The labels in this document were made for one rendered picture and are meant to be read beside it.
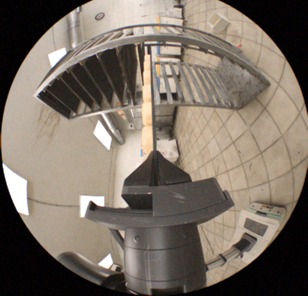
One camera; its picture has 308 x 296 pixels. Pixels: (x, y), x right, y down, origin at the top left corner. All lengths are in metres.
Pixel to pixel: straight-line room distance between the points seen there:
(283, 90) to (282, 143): 0.43
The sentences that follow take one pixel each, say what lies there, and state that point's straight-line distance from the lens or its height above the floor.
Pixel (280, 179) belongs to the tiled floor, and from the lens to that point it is 1.10.
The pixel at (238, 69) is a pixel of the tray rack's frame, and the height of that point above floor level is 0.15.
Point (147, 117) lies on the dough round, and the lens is 0.17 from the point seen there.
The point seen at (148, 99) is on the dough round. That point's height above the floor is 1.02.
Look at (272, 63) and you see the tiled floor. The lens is 1.17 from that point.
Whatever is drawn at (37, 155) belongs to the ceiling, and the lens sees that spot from 2.09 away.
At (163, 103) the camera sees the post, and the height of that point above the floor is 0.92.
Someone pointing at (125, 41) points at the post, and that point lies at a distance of 0.41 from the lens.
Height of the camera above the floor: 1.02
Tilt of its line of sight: 1 degrees down
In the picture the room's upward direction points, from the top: 94 degrees counter-clockwise
